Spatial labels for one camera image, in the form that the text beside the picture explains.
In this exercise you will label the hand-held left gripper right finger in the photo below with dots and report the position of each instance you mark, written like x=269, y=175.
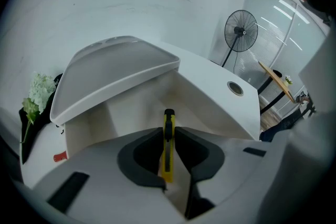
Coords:
x=231, y=173

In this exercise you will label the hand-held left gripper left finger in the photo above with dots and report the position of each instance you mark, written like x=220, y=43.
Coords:
x=99, y=178

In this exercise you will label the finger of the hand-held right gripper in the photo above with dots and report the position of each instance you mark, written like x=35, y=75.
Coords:
x=309, y=152

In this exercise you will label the yellow utility knife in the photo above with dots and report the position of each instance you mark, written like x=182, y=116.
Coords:
x=168, y=160

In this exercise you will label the white drawer box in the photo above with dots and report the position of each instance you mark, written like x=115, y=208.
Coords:
x=118, y=65

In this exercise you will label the small red clip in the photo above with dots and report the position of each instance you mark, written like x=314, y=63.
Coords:
x=60, y=157

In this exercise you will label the small white potted flower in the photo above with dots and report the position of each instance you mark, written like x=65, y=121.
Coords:
x=288, y=80

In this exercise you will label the round wooden table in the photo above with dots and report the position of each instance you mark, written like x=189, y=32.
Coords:
x=278, y=78

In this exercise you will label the white artificial flower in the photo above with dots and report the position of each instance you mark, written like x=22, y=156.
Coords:
x=40, y=89

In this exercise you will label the black pedestal fan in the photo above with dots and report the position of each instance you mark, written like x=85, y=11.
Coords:
x=241, y=31

